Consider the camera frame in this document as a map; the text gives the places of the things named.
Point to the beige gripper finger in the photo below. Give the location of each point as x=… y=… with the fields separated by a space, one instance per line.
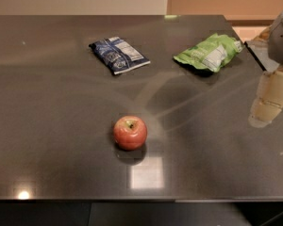
x=269 y=101

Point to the blue chip bag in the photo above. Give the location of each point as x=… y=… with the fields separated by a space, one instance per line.
x=118 y=55

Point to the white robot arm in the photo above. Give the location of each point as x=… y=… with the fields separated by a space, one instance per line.
x=275 y=41

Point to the green chip bag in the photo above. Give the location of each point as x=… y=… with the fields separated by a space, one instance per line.
x=211 y=54

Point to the red apple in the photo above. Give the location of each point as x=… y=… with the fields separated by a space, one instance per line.
x=130 y=132

